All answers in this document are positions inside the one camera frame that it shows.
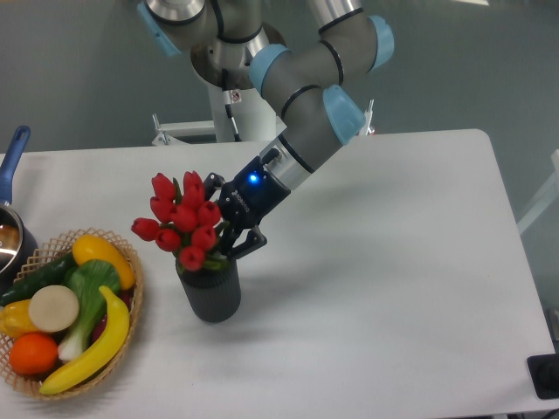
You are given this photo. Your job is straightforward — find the black device at edge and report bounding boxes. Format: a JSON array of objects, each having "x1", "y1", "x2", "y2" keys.
[{"x1": 527, "y1": 354, "x2": 558, "y2": 400}]

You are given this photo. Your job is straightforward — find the green cucumber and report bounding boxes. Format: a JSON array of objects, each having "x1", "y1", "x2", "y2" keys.
[{"x1": 1, "y1": 252, "x2": 77, "y2": 306}]

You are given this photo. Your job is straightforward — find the orange fruit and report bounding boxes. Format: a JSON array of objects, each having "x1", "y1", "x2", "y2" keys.
[{"x1": 9, "y1": 333, "x2": 58, "y2": 375}]

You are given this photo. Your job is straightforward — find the red tulip bouquet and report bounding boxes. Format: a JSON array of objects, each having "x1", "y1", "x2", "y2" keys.
[{"x1": 131, "y1": 171, "x2": 230, "y2": 274}]

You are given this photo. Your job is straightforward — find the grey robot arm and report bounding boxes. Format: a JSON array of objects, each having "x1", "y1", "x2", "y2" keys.
[{"x1": 138, "y1": 1, "x2": 395, "y2": 258}]

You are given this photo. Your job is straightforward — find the beige round disc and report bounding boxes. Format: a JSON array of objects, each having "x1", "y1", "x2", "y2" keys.
[{"x1": 28, "y1": 285, "x2": 79, "y2": 333}]

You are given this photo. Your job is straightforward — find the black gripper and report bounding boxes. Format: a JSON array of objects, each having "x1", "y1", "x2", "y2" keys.
[{"x1": 203, "y1": 157, "x2": 291, "y2": 258}]

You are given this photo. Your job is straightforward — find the woven wicker basket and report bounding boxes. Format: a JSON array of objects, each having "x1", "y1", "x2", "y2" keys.
[{"x1": 1, "y1": 228, "x2": 144, "y2": 401}]

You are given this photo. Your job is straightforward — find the white frame at right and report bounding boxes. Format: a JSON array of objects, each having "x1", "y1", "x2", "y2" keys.
[{"x1": 516, "y1": 149, "x2": 558, "y2": 235}]

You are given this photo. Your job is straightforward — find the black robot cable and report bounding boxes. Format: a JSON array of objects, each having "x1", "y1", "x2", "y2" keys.
[{"x1": 220, "y1": 68, "x2": 243, "y2": 143}]

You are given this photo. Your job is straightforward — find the dark grey ribbed vase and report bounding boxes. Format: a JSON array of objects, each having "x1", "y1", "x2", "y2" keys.
[{"x1": 177, "y1": 260, "x2": 241, "y2": 323}]

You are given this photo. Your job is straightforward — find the green bok choy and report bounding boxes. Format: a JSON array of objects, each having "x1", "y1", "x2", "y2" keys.
[{"x1": 58, "y1": 259, "x2": 121, "y2": 363}]

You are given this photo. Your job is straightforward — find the yellow banana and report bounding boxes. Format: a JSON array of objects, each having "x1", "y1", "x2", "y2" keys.
[{"x1": 38, "y1": 285, "x2": 130, "y2": 396}]

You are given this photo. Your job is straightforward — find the red fruit in basket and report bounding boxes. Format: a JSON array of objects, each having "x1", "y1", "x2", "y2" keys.
[{"x1": 90, "y1": 290, "x2": 133, "y2": 344}]

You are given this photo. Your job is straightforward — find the yellow bell pepper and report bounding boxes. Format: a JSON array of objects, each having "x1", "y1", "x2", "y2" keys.
[{"x1": 1, "y1": 299, "x2": 39, "y2": 339}]

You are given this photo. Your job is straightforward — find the blue handled saucepan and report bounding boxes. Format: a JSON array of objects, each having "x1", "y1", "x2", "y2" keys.
[{"x1": 1, "y1": 126, "x2": 38, "y2": 294}]

